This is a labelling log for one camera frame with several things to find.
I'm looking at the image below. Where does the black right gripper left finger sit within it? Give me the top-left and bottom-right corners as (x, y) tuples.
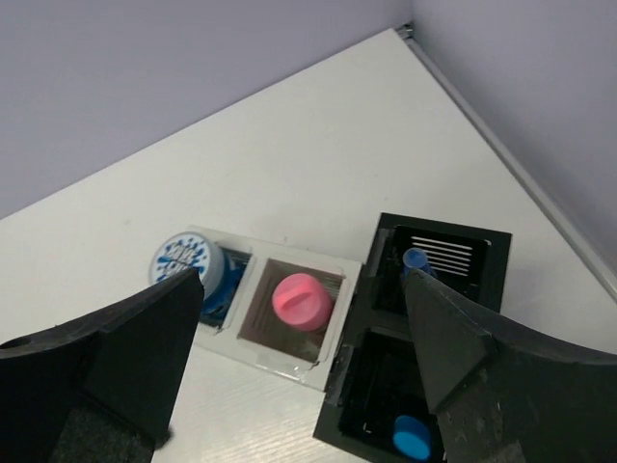
(1, 270), (203, 462)

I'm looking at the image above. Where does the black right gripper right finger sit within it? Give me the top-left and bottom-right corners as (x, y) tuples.
(406, 270), (616, 462)

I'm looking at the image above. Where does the blue cap black highlighter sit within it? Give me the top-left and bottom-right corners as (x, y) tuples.
(392, 415), (432, 461)

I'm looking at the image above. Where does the clear blue-cap spray bottle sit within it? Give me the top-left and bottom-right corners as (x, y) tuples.
(401, 247), (438, 281)

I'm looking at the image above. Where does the blue splash-label round jar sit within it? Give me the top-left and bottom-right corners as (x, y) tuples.
(147, 231), (245, 325)

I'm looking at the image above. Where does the pink cap crayon tube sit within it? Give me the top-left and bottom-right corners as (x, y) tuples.
(271, 273), (334, 332)

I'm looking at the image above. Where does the white slotted organizer box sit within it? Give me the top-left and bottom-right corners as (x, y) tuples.
(192, 227), (362, 391)

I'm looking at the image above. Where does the aluminium table edge rail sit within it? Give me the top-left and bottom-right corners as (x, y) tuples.
(395, 22), (616, 299)

